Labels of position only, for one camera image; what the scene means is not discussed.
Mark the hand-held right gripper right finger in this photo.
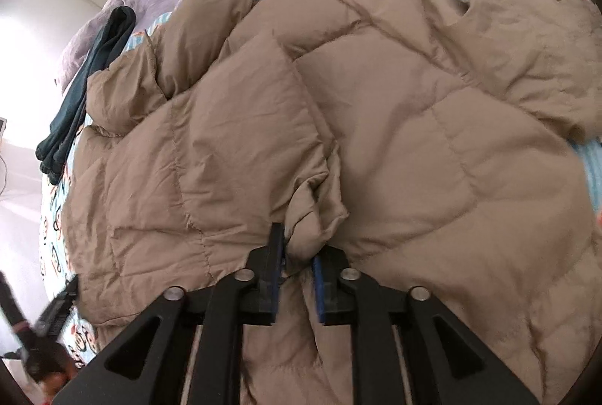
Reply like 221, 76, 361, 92
313, 245, 541, 405

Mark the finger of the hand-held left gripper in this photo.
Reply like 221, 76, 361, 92
36, 274, 82, 338

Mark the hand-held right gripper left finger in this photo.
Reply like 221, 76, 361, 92
51, 223, 287, 405

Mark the tan quilted puffer jacket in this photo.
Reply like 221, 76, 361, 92
60, 0, 602, 405

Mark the dark teal folded garment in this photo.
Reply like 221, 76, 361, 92
36, 6, 137, 186

